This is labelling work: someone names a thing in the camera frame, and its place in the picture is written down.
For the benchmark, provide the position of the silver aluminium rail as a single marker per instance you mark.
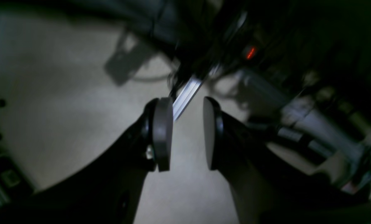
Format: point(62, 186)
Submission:
point(186, 95)

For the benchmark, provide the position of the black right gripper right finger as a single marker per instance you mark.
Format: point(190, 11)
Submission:
point(267, 189)

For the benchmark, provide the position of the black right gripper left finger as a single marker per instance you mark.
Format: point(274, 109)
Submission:
point(108, 190)

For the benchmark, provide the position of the power strip with red light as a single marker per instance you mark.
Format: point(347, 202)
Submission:
point(249, 51)

